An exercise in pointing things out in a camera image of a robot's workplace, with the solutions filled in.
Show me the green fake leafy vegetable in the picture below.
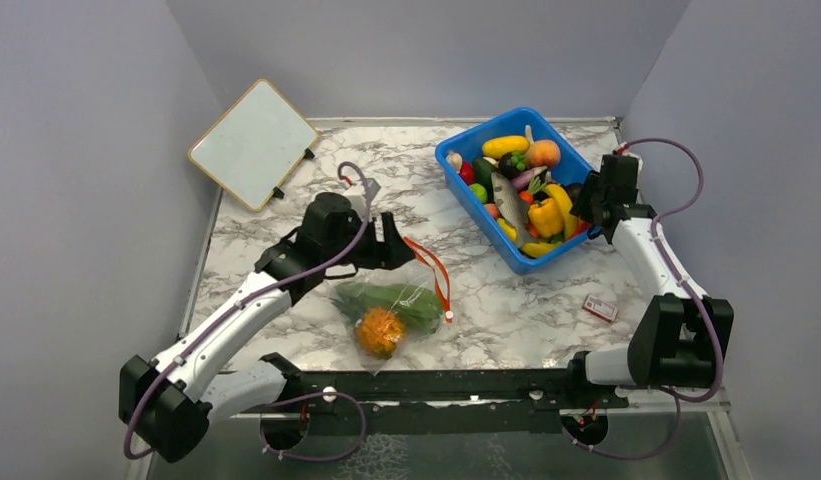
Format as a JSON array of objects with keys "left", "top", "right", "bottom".
[{"left": 331, "top": 281, "right": 445, "bottom": 334}]

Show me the beige fake garlic bulb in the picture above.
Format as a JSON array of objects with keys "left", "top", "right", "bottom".
[{"left": 445, "top": 151, "right": 463, "bottom": 172}]

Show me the red fake apple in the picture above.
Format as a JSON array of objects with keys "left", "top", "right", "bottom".
[{"left": 458, "top": 161, "right": 475, "bottom": 185}]

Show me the yellow fake bell pepper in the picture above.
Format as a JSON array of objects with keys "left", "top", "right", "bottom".
[{"left": 528, "top": 198, "right": 565, "bottom": 238}]

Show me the small red tag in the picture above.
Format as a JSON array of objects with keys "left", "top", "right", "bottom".
[{"left": 582, "top": 295, "right": 618, "bottom": 323}]

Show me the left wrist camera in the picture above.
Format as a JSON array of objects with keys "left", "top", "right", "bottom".
[{"left": 361, "top": 178, "right": 381, "bottom": 205}]

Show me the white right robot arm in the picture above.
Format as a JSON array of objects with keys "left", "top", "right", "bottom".
[{"left": 562, "top": 153, "right": 734, "bottom": 407}]

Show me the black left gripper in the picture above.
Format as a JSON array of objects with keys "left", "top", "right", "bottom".
[{"left": 321, "top": 210, "right": 413, "bottom": 269}]

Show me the purple fake onion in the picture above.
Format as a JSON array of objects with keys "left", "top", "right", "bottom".
[{"left": 511, "top": 166, "right": 548, "bottom": 192}]

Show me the blue plastic bin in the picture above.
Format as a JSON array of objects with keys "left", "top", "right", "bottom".
[{"left": 435, "top": 107, "right": 594, "bottom": 275}]

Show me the purple fake mangosteen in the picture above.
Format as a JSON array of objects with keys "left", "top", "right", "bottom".
[{"left": 498, "top": 151, "right": 527, "bottom": 180}]

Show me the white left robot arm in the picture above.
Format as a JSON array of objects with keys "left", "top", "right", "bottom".
[{"left": 118, "top": 192, "right": 415, "bottom": 463}]

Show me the white board wooden frame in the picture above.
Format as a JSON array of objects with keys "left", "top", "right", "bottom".
[{"left": 187, "top": 79, "right": 319, "bottom": 211}]

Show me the green fake lime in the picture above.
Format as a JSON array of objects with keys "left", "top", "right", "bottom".
[{"left": 468, "top": 183, "right": 489, "bottom": 205}]

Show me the orange fake pineapple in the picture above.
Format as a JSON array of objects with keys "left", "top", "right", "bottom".
[{"left": 354, "top": 307, "right": 408, "bottom": 359}]

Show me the yellow fake banana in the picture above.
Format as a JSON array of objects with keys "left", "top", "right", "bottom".
[{"left": 543, "top": 184, "right": 579, "bottom": 239}]

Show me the fake peach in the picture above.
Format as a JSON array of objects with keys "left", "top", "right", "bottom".
[{"left": 525, "top": 140, "right": 562, "bottom": 168}]

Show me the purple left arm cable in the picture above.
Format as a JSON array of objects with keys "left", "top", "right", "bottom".
[{"left": 123, "top": 161, "right": 373, "bottom": 463}]

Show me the yellow banana in bin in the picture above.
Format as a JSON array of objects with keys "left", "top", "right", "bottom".
[{"left": 520, "top": 242, "right": 561, "bottom": 258}]

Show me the clear zip top bag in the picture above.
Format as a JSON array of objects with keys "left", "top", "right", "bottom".
[{"left": 330, "top": 237, "right": 455, "bottom": 375}]

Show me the black mounting rail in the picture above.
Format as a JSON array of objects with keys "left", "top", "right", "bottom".
[{"left": 250, "top": 368, "right": 628, "bottom": 436}]

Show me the grey fake fish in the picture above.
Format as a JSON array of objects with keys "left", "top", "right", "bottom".
[{"left": 490, "top": 172, "right": 534, "bottom": 248}]

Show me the yellow fake squash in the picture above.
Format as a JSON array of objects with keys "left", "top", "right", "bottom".
[{"left": 481, "top": 135, "right": 530, "bottom": 159}]

